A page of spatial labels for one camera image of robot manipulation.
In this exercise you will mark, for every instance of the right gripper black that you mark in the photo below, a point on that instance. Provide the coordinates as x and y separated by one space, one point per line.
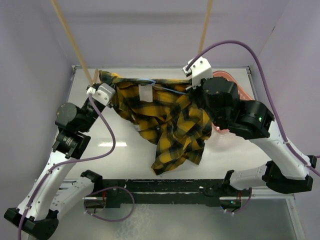
196 91

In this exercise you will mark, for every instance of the yellow black plaid shirt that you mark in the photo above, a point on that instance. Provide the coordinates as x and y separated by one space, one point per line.
171 121

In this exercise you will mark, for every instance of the blue wire hanger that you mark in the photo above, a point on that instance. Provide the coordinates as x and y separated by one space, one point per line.
156 85

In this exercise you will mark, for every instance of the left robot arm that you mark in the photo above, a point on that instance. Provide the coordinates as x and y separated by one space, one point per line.
39 214

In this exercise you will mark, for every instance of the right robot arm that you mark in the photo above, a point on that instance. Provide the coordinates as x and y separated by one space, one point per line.
287 171

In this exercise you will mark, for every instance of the wooden clothes rack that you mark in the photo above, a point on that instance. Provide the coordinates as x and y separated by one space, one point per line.
59 13

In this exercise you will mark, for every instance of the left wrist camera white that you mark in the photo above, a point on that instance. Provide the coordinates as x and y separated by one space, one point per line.
101 92

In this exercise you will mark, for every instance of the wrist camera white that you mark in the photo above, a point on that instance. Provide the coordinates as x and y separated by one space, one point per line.
101 92
198 71

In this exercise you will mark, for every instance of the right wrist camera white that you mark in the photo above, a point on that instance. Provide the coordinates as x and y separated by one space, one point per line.
198 71

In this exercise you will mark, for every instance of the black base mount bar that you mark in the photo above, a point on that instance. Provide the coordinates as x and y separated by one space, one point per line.
208 192

